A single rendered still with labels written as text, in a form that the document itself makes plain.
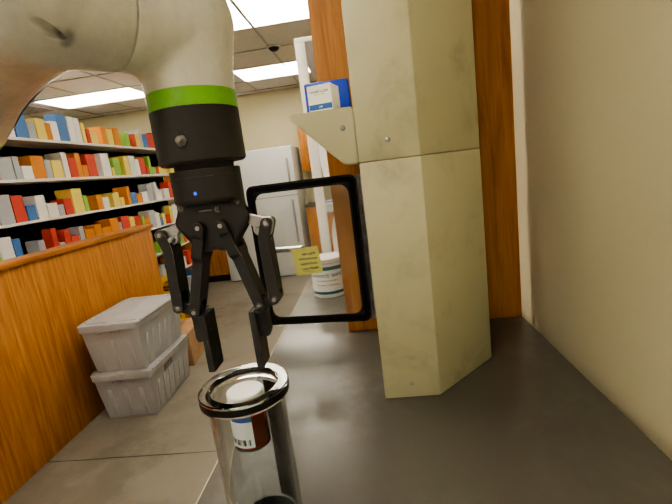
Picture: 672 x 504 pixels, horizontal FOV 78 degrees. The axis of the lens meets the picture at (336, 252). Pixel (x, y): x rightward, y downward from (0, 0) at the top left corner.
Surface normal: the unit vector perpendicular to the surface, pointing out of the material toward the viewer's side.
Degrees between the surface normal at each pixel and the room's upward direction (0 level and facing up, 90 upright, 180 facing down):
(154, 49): 138
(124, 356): 95
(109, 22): 121
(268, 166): 90
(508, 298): 90
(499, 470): 0
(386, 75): 90
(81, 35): 133
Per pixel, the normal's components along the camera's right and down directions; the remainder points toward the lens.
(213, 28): 0.82, 0.24
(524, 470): -0.12, -0.97
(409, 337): -0.07, 0.20
